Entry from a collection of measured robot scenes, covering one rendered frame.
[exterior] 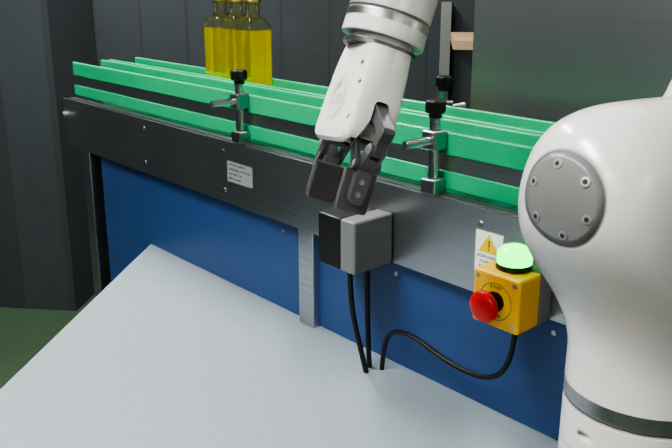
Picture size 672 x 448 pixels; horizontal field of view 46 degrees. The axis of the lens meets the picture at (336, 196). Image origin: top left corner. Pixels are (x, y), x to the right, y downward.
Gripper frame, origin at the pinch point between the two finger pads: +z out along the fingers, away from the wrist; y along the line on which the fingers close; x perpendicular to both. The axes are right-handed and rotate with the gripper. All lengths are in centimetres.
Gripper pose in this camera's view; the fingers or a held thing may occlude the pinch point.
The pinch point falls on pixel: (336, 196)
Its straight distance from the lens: 79.4
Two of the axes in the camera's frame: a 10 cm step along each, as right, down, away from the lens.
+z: -2.9, 9.6, 0.2
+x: 9.0, 2.6, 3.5
